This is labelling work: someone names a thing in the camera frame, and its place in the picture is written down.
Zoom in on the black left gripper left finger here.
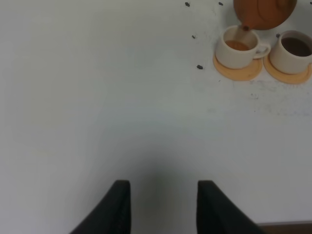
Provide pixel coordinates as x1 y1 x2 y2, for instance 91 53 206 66
71 180 131 234

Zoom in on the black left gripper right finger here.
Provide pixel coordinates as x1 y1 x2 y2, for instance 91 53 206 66
197 180 264 234

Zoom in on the brown clay teapot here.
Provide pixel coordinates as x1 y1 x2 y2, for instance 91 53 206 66
233 0 297 31

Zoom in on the left orange coaster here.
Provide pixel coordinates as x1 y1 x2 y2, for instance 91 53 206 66
213 56 263 81

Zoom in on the orange coaster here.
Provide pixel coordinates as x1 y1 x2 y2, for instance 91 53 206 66
263 56 312 85
213 56 263 81

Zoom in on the right orange coaster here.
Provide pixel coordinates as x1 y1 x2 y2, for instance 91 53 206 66
263 56 312 85

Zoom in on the left white teacup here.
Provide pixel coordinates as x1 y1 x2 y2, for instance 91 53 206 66
215 25 271 69

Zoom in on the white teacup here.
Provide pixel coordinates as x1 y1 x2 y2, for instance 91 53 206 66
215 25 271 69
269 31 312 75

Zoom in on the right white teacup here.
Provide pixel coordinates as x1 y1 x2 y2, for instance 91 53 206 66
269 31 312 75

